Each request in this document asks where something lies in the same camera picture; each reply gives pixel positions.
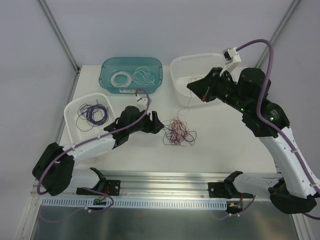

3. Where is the white perforated tray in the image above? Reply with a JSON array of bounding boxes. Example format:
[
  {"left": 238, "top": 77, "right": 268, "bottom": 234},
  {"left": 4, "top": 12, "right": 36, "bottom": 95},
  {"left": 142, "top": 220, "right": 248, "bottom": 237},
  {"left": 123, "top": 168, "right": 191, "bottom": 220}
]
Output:
[{"left": 64, "top": 92, "right": 116, "bottom": 144}]

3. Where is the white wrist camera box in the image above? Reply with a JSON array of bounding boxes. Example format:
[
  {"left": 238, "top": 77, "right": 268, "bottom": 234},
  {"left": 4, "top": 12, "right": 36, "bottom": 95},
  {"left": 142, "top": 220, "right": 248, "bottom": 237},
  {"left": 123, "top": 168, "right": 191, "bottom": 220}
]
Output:
[
  {"left": 135, "top": 95, "right": 148, "bottom": 106},
  {"left": 220, "top": 47, "right": 242, "bottom": 76}
]

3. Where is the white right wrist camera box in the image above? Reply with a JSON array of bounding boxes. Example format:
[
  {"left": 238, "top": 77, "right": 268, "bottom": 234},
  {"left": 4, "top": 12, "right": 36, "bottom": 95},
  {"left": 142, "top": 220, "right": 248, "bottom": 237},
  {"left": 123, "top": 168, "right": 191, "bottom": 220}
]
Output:
[{"left": 220, "top": 47, "right": 242, "bottom": 76}]

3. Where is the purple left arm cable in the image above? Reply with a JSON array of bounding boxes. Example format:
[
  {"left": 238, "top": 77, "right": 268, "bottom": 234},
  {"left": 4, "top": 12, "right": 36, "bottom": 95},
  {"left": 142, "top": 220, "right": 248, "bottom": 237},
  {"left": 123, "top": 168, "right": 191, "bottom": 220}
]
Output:
[{"left": 36, "top": 88, "right": 152, "bottom": 195}]

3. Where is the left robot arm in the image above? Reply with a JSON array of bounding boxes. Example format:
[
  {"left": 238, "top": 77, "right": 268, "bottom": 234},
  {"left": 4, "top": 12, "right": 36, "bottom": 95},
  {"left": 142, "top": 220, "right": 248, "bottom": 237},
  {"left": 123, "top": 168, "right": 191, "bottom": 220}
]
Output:
[{"left": 32, "top": 106, "right": 164, "bottom": 196}]

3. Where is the white tub basket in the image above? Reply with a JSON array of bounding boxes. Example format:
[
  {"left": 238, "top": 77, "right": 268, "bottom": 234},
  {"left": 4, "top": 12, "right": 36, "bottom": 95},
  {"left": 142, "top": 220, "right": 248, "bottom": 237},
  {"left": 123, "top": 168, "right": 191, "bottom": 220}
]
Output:
[{"left": 169, "top": 53, "right": 225, "bottom": 107}]

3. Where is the purple wire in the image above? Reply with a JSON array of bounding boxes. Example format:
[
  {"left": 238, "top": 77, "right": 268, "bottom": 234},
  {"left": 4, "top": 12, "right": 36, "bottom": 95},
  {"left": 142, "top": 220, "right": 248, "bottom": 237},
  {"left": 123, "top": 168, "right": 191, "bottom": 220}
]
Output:
[
  {"left": 161, "top": 119, "right": 198, "bottom": 148},
  {"left": 86, "top": 104, "right": 110, "bottom": 126}
]

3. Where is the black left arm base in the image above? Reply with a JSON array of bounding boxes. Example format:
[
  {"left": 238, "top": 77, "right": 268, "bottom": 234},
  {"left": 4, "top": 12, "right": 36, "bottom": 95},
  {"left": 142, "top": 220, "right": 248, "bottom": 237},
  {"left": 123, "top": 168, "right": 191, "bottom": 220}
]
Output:
[{"left": 76, "top": 179, "right": 121, "bottom": 196}]

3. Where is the white slotted cable duct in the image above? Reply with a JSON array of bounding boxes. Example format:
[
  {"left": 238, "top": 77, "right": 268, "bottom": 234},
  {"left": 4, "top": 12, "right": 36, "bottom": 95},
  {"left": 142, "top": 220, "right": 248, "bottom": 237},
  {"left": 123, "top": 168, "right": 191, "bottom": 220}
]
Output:
[{"left": 41, "top": 197, "right": 227, "bottom": 211}]

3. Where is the teal plastic bin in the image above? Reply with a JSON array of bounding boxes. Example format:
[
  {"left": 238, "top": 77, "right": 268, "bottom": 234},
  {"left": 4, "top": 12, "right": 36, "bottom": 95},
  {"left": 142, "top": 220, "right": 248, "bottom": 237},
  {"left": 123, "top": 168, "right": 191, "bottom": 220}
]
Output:
[{"left": 98, "top": 57, "right": 163, "bottom": 94}]

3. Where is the aluminium frame rail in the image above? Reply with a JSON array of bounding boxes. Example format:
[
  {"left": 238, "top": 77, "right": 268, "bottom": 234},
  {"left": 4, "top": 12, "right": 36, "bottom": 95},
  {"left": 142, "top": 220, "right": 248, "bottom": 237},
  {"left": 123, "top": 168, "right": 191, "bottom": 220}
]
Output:
[{"left": 32, "top": 167, "right": 229, "bottom": 196}]

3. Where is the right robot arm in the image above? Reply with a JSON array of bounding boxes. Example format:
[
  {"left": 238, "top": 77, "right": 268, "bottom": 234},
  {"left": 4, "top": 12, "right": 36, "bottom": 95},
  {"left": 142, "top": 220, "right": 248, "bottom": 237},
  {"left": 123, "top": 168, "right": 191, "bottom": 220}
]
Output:
[{"left": 186, "top": 67, "right": 320, "bottom": 215}]

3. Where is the coiled purple wire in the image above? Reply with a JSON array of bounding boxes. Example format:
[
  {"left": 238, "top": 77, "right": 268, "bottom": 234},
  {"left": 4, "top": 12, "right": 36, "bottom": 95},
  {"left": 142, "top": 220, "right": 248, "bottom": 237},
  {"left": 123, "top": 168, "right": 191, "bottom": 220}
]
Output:
[{"left": 86, "top": 104, "right": 110, "bottom": 126}]

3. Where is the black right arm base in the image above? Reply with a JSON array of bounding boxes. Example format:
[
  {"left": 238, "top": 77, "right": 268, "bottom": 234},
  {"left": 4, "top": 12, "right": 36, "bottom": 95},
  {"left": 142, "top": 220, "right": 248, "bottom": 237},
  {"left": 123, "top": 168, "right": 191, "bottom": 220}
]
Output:
[{"left": 207, "top": 170, "right": 254, "bottom": 199}]

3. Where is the coiled white wire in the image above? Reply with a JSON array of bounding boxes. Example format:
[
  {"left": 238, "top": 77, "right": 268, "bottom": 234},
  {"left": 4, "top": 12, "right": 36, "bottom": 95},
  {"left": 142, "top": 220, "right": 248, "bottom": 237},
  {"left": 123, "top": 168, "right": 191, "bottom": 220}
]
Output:
[{"left": 110, "top": 71, "right": 133, "bottom": 88}]

